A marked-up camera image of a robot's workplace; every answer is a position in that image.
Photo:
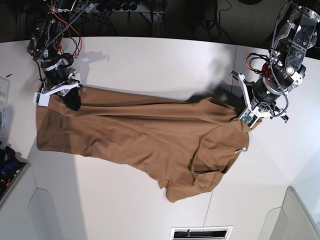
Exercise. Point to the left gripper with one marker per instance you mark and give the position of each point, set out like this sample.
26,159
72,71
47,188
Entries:
260,97

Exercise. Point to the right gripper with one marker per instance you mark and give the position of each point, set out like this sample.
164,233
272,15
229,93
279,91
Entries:
56,77

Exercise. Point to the brown t-shirt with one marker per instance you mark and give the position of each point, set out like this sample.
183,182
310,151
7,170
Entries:
186,147

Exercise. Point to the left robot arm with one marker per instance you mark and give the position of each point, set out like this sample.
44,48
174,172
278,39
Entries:
282,70

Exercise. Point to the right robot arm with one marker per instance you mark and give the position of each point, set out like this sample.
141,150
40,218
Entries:
54,65

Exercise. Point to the clear plastic box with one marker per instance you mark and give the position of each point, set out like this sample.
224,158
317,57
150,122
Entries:
4,95

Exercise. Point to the white power strip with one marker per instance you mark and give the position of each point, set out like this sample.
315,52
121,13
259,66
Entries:
90,8

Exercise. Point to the bin of tools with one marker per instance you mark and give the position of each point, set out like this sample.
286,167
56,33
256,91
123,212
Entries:
10,167

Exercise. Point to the grey right chair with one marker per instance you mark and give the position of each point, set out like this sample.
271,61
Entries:
291,221

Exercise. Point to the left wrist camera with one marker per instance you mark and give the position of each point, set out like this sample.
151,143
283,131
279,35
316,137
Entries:
249,117

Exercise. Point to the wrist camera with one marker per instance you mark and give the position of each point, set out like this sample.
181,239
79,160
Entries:
41,99
249,117

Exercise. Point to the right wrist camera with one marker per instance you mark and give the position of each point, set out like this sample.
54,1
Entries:
41,99

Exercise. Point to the aluminium frame post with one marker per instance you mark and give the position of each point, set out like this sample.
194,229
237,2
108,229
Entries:
157,23

